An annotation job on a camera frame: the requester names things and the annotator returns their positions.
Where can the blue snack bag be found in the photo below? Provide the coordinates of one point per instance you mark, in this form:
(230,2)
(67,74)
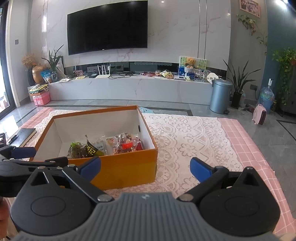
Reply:
(46,75)

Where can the white round device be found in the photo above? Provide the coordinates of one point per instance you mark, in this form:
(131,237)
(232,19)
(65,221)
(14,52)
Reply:
(212,77)

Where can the orange cardboard box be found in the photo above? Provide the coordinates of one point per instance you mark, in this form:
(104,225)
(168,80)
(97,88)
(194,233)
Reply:
(129,166)

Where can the framed wall picture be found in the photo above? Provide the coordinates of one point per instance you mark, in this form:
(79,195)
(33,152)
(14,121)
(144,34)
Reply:
(249,7)

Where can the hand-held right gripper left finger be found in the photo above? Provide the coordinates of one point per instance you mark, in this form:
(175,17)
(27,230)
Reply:
(91,166)

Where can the pink storage box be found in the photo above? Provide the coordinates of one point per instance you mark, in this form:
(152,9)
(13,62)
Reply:
(41,98)

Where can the small red snack packet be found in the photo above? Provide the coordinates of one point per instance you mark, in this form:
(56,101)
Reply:
(126,142)

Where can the grey pedal trash can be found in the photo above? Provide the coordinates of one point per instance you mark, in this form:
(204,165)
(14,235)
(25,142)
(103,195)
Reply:
(220,97)

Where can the dried flower bunch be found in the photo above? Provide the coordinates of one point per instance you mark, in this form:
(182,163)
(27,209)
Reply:
(29,60)

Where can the hanging vine plant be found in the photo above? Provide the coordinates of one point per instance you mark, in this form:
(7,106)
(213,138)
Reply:
(248,22)

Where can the pink space heater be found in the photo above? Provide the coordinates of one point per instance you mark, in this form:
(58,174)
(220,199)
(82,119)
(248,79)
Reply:
(259,114)

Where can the white router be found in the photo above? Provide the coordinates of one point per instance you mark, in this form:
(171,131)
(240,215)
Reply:
(103,76)

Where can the pink picture card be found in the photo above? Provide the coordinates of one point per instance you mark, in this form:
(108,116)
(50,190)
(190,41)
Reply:
(78,73)

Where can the light blue floor mat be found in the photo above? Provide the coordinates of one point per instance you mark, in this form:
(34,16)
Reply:
(145,110)

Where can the white labelled candy ball packet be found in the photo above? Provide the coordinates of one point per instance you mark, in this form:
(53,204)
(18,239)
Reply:
(100,143)

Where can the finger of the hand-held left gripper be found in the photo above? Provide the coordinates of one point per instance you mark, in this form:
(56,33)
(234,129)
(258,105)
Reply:
(55,161)
(24,153)

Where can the yellow snack packets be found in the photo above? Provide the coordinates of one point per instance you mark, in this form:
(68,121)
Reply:
(167,74)

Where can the pink checked table mat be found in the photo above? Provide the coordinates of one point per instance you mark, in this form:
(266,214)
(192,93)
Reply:
(254,150)

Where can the dark snack packet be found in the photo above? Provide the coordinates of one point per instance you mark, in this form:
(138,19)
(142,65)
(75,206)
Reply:
(93,150)

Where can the golden vase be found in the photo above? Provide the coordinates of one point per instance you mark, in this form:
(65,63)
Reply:
(38,74)

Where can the brown teddy bear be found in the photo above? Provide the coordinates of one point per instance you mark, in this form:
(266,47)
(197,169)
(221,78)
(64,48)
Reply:
(190,62)

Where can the green plant in glass vase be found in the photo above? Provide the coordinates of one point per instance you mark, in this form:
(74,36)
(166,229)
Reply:
(54,60)

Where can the blue water jug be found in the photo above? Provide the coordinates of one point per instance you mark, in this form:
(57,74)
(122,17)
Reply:
(266,97)

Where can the stack of papers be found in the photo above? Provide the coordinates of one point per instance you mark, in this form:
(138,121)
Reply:
(38,88)

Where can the green pothos plant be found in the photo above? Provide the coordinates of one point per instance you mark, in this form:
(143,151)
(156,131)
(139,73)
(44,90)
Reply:
(286,60)

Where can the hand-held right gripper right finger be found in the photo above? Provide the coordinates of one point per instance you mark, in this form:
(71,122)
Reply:
(200,169)

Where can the green bamboo picture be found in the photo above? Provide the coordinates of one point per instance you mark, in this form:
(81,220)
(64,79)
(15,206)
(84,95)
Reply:
(201,62)

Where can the blue tissue box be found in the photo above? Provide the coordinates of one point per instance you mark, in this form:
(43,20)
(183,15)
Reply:
(182,70)

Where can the white marble television console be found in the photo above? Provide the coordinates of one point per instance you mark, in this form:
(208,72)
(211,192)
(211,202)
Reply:
(138,88)

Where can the long-leaf plant in black pot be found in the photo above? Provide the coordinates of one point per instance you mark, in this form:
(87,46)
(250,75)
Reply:
(235,99)

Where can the black wall television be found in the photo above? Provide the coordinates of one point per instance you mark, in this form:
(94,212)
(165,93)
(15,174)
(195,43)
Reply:
(106,27)

